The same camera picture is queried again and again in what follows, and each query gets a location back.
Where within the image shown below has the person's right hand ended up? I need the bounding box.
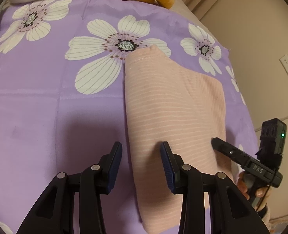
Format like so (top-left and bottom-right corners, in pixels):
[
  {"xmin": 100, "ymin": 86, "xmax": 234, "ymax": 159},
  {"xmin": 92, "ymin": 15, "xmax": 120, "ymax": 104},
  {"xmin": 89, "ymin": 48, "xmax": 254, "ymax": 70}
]
[{"xmin": 237, "ymin": 172, "xmax": 272, "ymax": 212}]

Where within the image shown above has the pink knit sweater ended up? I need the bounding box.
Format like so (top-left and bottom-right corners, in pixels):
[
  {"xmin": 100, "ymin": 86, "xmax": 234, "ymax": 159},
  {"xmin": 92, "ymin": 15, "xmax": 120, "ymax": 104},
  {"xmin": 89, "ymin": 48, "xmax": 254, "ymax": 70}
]
[{"xmin": 125, "ymin": 45, "xmax": 232, "ymax": 233}]

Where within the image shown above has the purple floral bed sheet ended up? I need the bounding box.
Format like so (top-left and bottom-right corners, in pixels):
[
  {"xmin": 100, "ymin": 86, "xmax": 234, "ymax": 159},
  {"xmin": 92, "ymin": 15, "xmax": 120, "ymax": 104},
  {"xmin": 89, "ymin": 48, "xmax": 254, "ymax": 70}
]
[{"xmin": 0, "ymin": 0, "xmax": 259, "ymax": 234}]

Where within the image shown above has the white cable on wall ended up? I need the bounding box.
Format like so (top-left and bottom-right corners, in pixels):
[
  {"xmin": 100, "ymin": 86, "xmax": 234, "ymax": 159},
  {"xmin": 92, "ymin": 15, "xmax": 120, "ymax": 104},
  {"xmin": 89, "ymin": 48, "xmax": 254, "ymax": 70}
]
[{"xmin": 253, "ymin": 107, "xmax": 288, "ymax": 132}]

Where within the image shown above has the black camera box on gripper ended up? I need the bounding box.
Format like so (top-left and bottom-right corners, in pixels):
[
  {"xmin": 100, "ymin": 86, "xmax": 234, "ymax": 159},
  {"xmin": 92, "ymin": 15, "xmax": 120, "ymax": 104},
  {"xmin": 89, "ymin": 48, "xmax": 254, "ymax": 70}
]
[{"xmin": 256, "ymin": 118, "xmax": 287, "ymax": 170}]

